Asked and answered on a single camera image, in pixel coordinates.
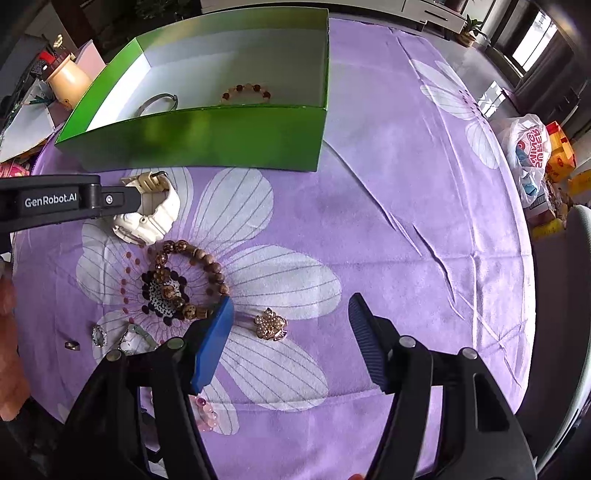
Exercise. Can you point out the cream white wristwatch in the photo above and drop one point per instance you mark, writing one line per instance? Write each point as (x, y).
(161, 212)

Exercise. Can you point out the yellow red snack packet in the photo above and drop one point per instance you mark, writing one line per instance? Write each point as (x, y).
(558, 152)

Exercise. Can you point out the small potted plant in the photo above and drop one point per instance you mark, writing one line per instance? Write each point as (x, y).
(471, 30)

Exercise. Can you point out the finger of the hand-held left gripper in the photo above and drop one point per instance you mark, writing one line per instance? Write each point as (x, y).
(120, 199)

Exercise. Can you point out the green cardboard box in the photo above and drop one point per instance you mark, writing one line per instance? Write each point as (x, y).
(207, 138)

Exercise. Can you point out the white tv cabinet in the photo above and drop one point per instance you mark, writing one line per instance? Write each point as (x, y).
(431, 14)

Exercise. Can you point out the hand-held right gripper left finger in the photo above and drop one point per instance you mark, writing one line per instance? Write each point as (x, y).
(213, 344)

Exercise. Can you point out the purple floral tablecloth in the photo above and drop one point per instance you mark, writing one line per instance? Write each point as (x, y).
(392, 207)

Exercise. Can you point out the cream bottle-shaped pen holder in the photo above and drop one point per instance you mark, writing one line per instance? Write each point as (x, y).
(69, 81)

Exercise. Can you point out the person's left hand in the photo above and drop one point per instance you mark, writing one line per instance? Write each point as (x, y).
(8, 369)

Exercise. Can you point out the silver bangle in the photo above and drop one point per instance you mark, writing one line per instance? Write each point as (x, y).
(154, 98)

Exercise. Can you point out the yellow round packet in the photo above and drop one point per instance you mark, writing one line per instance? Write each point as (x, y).
(548, 229)

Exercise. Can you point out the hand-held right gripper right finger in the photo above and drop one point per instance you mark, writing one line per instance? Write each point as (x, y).
(367, 341)

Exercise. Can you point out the white printed plastic bag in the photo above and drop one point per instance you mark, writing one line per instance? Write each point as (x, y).
(526, 152)

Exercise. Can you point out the pink box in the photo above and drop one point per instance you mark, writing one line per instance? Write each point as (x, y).
(90, 57)

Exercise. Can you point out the gold pearl brooch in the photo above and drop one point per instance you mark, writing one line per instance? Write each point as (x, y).
(270, 325)

